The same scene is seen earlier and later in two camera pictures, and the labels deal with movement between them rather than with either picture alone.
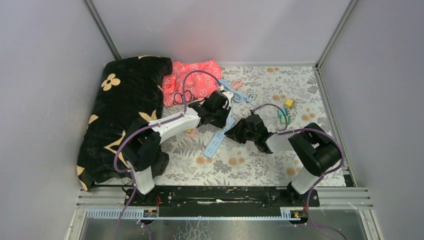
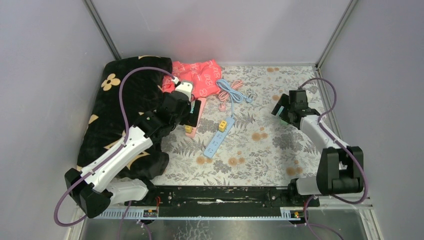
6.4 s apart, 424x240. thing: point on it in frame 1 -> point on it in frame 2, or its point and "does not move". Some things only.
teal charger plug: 279,112 does not move
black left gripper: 220,122 -> 190,118
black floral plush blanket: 129,93 does not move
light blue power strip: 212,146 does not move
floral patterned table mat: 290,96 does not move
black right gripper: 235,132 -> 284,101
